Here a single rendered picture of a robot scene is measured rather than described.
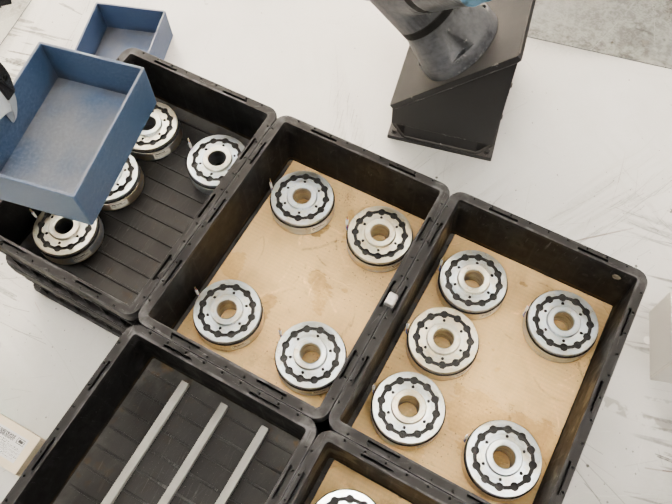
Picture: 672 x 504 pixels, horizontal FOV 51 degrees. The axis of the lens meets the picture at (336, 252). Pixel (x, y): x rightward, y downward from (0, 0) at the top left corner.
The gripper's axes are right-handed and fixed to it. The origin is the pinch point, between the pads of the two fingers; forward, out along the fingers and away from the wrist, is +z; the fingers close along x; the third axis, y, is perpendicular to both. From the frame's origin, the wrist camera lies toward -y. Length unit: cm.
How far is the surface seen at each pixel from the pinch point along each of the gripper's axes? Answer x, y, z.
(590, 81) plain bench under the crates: 68, -66, 51
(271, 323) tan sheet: 31.5, 6.7, 33.4
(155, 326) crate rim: 20.3, 15.4, 21.9
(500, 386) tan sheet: 66, 5, 38
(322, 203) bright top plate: 32.7, -13.8, 30.4
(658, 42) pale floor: 87, -155, 124
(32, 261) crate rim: -0.8, 12.2, 19.6
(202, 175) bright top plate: 12.3, -12.6, 28.3
